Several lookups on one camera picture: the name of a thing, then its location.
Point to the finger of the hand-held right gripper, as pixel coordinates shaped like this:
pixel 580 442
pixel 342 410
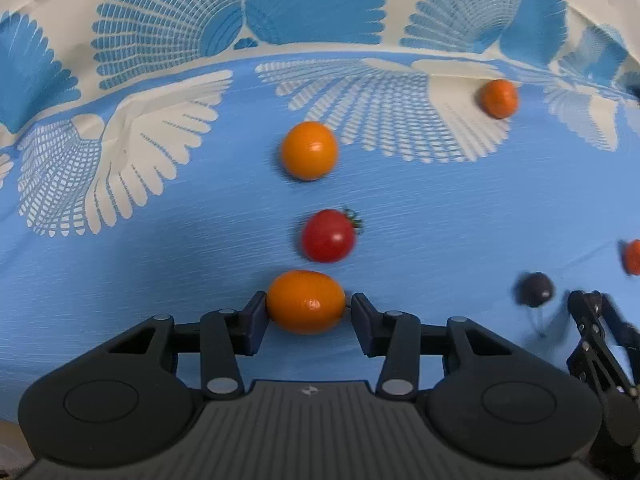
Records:
pixel 600 360
pixel 585 310

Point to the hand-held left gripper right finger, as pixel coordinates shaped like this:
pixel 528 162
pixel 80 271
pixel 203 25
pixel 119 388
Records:
pixel 361 322

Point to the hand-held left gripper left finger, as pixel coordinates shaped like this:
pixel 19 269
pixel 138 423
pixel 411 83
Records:
pixel 257 322

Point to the oval orange tomato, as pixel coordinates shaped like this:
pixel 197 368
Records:
pixel 305 302

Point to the dark purple grape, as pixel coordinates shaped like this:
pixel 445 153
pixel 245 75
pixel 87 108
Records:
pixel 535 288

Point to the reddish orange tangerine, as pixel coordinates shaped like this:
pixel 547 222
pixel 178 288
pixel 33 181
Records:
pixel 633 257

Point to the red cherry tomato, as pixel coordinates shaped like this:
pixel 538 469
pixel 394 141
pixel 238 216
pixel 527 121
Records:
pixel 327 237

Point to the blue white fan-print bed sheet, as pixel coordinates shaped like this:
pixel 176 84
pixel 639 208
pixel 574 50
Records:
pixel 150 260

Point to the round orange tomato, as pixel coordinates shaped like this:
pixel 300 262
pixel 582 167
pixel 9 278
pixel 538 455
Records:
pixel 309 150

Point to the small dark orange tangerine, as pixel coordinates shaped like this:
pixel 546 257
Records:
pixel 498 98

